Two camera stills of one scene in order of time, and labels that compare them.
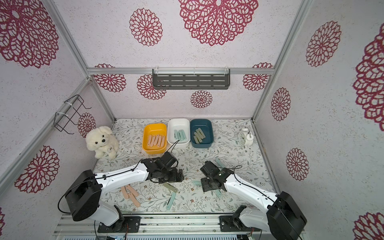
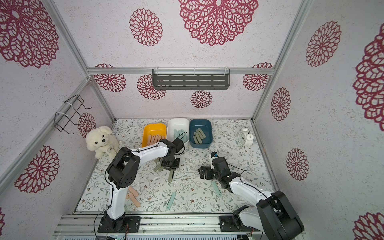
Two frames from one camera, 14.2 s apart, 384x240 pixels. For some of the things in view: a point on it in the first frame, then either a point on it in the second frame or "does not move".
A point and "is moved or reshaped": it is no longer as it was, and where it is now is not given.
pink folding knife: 152,141 does not move
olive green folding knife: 195,139 does not move
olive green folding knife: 170,186 is moved or reshaped
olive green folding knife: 199,139 does not move
